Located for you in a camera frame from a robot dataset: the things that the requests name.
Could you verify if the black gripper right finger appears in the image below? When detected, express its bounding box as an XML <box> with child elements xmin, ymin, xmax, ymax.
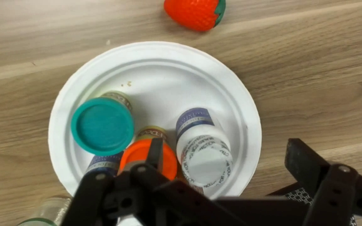
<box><xmin>284</xmin><ymin>138</ymin><xmax>332</xmax><ymax>203</ymax></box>

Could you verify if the orange toy ball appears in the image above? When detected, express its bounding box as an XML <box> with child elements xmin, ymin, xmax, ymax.
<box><xmin>162</xmin><ymin>0</ymin><xmax>227</xmax><ymax>34</ymax></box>

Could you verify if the large white pill bottle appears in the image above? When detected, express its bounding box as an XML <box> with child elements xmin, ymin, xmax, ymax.
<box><xmin>174</xmin><ymin>107</ymin><xmax>235</xmax><ymax>191</ymax></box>

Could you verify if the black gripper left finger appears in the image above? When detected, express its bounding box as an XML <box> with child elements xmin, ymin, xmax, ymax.
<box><xmin>144</xmin><ymin>137</ymin><xmax>166</xmax><ymax>174</ymax></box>

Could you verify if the white round plate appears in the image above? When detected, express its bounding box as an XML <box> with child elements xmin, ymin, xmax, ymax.
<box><xmin>46</xmin><ymin>40</ymin><xmax>264</xmax><ymax>201</ymax></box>

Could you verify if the teal lid dough tub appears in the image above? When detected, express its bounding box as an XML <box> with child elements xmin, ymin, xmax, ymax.
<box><xmin>70</xmin><ymin>91</ymin><xmax>137</xmax><ymax>157</ymax></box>

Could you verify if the clear plastic cup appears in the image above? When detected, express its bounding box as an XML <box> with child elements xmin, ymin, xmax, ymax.
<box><xmin>16</xmin><ymin>194</ymin><xmax>73</xmax><ymax>226</ymax></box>

